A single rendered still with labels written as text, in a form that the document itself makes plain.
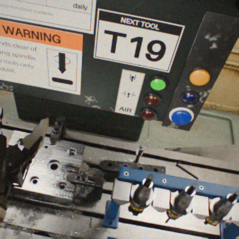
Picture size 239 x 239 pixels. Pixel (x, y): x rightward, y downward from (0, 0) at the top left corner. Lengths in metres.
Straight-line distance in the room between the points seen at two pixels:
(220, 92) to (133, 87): 1.48
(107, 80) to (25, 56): 0.11
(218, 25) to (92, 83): 0.18
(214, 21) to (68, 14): 0.16
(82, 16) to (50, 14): 0.04
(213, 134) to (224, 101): 0.22
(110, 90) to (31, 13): 0.15
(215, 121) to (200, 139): 0.20
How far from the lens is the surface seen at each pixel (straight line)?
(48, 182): 1.06
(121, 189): 0.80
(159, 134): 1.74
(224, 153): 1.59
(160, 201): 0.81
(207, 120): 1.93
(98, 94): 0.42
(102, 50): 0.37
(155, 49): 0.36
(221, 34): 0.35
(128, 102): 0.42
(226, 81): 1.80
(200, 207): 0.84
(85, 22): 0.35
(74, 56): 0.38
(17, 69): 0.43
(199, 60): 0.37
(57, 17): 0.36
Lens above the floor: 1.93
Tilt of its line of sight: 50 degrees down
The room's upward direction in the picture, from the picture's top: 12 degrees clockwise
